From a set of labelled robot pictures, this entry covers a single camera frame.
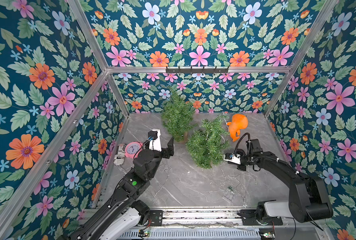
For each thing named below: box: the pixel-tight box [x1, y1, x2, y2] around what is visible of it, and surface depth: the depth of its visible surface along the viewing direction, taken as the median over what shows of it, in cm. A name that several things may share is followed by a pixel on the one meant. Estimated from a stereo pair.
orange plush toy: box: [226, 113, 249, 142], surface depth 109 cm
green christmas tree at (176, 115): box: [161, 86, 196, 142], surface depth 83 cm
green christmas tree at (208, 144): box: [186, 115, 230, 169], surface depth 72 cm
